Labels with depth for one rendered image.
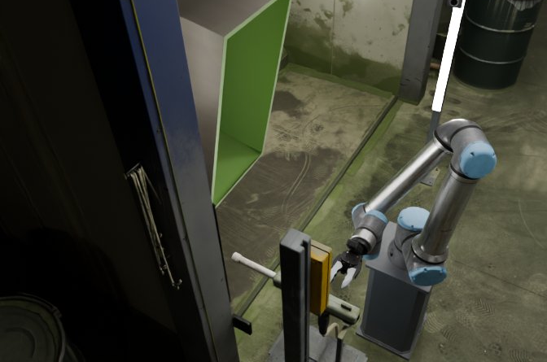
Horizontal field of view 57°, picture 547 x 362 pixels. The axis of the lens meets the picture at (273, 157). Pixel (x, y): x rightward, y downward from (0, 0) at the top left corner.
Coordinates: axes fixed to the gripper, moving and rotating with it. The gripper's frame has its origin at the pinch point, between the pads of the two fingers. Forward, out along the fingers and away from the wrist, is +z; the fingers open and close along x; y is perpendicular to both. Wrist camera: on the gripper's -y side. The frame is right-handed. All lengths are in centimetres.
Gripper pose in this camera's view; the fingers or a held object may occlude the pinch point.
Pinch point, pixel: (337, 281)
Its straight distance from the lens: 180.5
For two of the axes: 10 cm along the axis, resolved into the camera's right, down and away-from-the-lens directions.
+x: -8.5, -3.2, 4.1
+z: -5.2, 5.8, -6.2
